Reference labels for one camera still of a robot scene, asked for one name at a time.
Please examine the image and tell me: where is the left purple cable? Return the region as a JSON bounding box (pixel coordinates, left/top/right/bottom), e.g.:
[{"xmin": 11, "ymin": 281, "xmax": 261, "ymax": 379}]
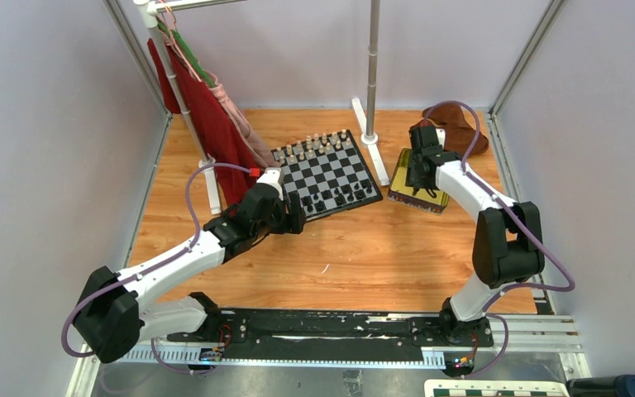
[{"xmin": 60, "ymin": 161, "xmax": 261, "ymax": 376}]

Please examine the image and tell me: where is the white clothes rack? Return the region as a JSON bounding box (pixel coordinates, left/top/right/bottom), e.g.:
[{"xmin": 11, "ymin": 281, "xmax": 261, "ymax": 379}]
[{"xmin": 134, "ymin": 0, "xmax": 390, "ymax": 215}]

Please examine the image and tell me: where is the yellow transparent tray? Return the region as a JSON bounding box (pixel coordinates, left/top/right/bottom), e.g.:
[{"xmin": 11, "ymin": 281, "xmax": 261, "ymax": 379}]
[{"xmin": 388, "ymin": 148, "xmax": 450, "ymax": 214}]

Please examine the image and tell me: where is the black white chessboard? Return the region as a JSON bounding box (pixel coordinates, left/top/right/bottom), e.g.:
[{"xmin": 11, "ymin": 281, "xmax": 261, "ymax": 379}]
[{"xmin": 271, "ymin": 129, "xmax": 383, "ymax": 222}]

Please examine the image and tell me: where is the green clothes hanger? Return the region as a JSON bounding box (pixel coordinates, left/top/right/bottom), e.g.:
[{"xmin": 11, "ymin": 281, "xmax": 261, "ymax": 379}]
[{"xmin": 157, "ymin": 19, "xmax": 217, "ymax": 88}]

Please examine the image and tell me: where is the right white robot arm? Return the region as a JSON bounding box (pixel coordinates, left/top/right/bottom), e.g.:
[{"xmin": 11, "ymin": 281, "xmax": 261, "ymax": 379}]
[{"xmin": 406, "ymin": 125, "xmax": 545, "ymax": 346}]

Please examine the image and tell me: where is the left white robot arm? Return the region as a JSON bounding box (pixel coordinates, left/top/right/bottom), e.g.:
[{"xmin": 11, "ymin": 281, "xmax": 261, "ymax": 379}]
[{"xmin": 60, "ymin": 168, "xmax": 306, "ymax": 363}]

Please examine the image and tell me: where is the brown cloth pile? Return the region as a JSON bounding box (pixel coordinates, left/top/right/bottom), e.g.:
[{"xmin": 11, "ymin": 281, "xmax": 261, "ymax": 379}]
[{"xmin": 415, "ymin": 103, "xmax": 475, "ymax": 156}]

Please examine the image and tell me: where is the dark blue object corner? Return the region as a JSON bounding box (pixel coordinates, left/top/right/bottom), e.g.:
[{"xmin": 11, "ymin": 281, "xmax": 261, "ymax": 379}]
[{"xmin": 566, "ymin": 374, "xmax": 635, "ymax": 397}]

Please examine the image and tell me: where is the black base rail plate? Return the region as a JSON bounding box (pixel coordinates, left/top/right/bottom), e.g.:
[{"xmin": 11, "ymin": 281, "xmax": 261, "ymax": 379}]
[{"xmin": 167, "ymin": 308, "xmax": 494, "ymax": 363}]

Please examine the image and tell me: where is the pink hanging garment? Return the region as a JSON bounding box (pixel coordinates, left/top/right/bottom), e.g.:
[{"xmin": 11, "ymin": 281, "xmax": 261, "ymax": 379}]
[{"xmin": 208, "ymin": 73, "xmax": 280, "ymax": 169}]

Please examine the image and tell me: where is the red hanging garment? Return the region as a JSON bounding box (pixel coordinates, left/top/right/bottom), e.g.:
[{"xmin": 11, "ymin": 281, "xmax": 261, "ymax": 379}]
[{"xmin": 169, "ymin": 55, "xmax": 259, "ymax": 204}]

